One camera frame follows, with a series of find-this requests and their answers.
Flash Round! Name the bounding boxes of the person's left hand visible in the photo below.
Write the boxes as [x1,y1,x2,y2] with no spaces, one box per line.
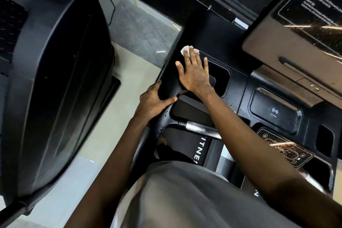
[131,80,178,125]

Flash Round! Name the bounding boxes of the black power cable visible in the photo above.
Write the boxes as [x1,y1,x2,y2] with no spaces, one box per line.
[102,0,116,27]

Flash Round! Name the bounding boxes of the person's left forearm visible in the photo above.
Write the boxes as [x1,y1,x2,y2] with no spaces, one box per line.
[64,118,147,228]

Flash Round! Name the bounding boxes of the small white wipe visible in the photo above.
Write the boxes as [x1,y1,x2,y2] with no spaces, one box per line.
[180,45,201,57]

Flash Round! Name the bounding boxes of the person's right hand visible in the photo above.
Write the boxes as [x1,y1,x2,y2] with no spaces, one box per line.
[175,46,216,103]

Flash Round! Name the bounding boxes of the black stair climber machine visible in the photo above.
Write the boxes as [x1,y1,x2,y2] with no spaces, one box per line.
[0,0,121,228]

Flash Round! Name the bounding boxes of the person's right forearm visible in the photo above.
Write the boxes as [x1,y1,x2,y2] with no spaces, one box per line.
[202,92,342,228]

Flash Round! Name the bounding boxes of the black treadmill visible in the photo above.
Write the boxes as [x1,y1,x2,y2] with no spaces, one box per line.
[125,0,342,207]

